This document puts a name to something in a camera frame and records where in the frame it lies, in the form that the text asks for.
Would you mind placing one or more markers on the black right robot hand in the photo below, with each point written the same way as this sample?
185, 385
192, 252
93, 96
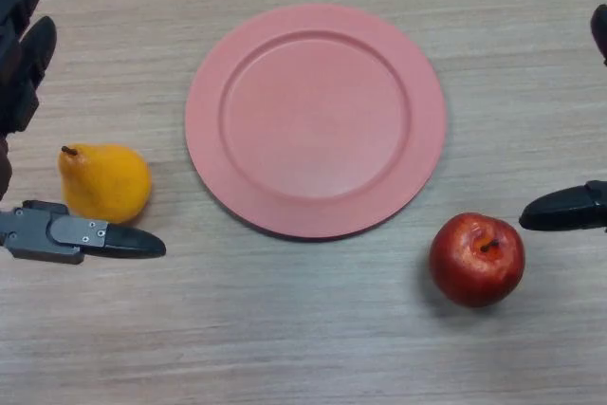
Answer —
569, 210

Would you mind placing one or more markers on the red apple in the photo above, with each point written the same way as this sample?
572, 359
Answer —
469, 267

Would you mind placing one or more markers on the yellow orange pear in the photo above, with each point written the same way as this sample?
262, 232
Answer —
106, 184

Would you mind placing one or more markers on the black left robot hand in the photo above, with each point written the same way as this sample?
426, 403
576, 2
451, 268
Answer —
47, 234

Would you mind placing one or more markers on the pink round plate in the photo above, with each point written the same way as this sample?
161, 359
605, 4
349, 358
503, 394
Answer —
315, 120

